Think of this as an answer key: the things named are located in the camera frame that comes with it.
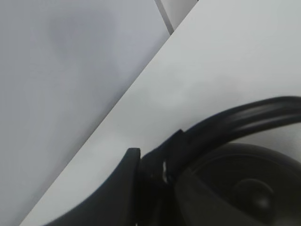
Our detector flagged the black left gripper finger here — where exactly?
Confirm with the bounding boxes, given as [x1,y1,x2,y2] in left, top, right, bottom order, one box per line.
[47,148,141,226]

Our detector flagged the black cast iron teapot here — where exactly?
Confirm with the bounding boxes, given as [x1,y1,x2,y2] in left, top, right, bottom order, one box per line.
[136,96,301,226]

